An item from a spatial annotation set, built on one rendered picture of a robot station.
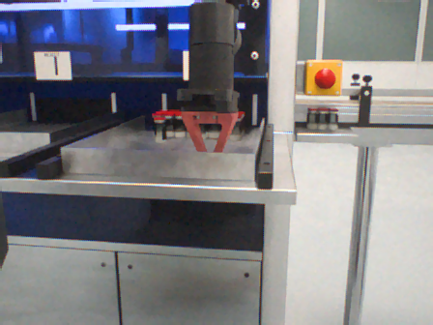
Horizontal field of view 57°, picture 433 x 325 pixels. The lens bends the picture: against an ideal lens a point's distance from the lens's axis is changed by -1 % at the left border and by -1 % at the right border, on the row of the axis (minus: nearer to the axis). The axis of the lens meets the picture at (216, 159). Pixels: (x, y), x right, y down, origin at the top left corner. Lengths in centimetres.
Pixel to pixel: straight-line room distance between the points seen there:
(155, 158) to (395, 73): 525
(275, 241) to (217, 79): 54
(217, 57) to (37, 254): 79
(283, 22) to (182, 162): 44
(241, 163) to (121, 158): 16
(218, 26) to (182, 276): 67
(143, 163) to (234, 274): 52
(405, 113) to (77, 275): 88
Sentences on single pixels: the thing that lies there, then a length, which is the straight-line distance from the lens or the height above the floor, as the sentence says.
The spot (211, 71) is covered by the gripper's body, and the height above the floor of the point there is 102.
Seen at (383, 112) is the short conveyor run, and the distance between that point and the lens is 101.
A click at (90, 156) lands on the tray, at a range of 56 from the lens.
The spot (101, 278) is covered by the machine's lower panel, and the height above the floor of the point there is 50.
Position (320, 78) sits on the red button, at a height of 100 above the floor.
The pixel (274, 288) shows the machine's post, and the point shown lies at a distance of 100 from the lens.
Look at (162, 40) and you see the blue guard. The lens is 89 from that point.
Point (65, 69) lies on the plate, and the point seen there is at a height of 101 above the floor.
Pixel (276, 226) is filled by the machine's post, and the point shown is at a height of 67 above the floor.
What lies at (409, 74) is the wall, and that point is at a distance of 572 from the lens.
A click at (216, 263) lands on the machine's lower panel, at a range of 98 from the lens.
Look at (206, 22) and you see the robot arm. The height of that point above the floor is 107.
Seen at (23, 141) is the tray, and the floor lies 90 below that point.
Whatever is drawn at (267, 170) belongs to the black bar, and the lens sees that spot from 49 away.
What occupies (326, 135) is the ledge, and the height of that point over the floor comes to 88.
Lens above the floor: 102
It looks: 13 degrees down
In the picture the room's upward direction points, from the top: straight up
